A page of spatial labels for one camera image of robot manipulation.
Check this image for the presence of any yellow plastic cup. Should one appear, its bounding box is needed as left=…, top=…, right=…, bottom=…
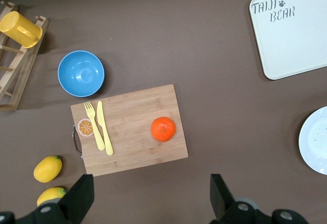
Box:
left=0, top=11, right=43, bottom=49

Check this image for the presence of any yellow lemon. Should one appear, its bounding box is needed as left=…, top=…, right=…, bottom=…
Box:
left=33, top=155, right=63, bottom=183
left=36, top=187, right=66, bottom=207

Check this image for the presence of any cream tray with bear print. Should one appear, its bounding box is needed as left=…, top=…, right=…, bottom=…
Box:
left=249, top=0, right=327, bottom=81

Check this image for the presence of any orange slice disc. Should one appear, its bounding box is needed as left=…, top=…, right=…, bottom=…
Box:
left=77, top=118, right=94, bottom=138

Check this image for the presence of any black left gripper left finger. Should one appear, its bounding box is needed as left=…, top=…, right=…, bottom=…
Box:
left=15, top=174, right=95, bottom=224

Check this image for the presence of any bamboo cutting board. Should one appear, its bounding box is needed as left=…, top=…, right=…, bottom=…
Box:
left=70, top=84, right=189, bottom=178

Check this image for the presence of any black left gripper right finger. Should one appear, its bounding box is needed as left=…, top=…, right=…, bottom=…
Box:
left=209, top=173, right=272, bottom=224

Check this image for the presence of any blue bowl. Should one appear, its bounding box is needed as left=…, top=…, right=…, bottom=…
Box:
left=57, top=50, right=105, bottom=98

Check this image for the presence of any white round plate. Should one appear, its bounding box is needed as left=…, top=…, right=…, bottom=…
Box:
left=298, top=106, right=327, bottom=176

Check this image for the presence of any wooden peg drying rack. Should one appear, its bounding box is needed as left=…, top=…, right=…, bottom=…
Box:
left=0, top=1, right=50, bottom=112

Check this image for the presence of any yellow plastic knife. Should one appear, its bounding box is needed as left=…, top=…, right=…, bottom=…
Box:
left=96, top=101, right=114, bottom=156

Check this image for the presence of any yellow plastic fork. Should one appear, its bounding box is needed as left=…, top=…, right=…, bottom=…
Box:
left=84, top=101, right=106, bottom=151

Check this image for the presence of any orange mandarin fruit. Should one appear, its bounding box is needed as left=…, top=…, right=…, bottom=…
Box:
left=150, top=116, right=177, bottom=142

